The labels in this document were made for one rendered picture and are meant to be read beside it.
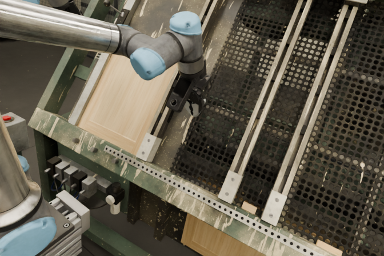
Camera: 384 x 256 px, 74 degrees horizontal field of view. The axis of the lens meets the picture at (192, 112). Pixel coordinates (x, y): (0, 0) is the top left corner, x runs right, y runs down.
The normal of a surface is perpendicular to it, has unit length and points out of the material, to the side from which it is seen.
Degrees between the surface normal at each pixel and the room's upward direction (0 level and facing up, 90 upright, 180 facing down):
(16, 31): 114
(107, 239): 0
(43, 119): 55
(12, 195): 88
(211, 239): 90
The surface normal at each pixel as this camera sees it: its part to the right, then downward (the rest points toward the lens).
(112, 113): -0.27, -0.22
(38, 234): 0.67, 0.54
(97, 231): 0.17, -0.87
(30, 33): 0.50, 0.77
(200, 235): -0.45, 0.34
